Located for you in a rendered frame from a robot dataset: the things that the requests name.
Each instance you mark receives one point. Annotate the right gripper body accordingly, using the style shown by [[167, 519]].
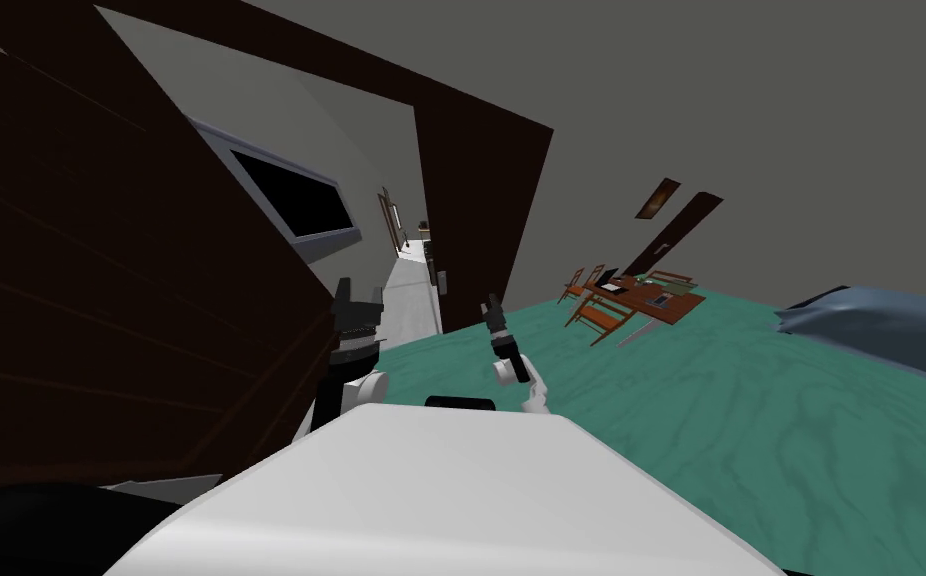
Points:
[[499, 326]]

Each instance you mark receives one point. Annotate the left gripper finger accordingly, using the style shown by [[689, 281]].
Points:
[[343, 294], [375, 298]]

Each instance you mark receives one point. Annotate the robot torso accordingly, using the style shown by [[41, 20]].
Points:
[[447, 496]]

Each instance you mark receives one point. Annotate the brown wooden table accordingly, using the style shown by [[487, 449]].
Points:
[[659, 300]]

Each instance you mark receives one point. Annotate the orange wooden chair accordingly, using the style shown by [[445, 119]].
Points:
[[576, 284], [600, 318]]

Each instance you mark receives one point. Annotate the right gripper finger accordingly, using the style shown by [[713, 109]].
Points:
[[496, 304], [485, 310]]

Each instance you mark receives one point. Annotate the grey framed dark window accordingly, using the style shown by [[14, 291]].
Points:
[[291, 196]]

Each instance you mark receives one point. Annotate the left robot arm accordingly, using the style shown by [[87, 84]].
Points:
[[344, 376]]

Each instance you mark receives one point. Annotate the brown framed wall picture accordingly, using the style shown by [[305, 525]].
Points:
[[657, 198]]

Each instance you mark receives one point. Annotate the dark brown closed door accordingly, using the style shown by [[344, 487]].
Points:
[[671, 234]]

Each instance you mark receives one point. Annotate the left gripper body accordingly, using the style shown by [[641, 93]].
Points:
[[357, 322]]

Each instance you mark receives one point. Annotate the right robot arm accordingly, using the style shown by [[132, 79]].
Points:
[[511, 364]]

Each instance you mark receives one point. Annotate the dark brown door leaf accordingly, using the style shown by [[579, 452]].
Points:
[[103, 264]]

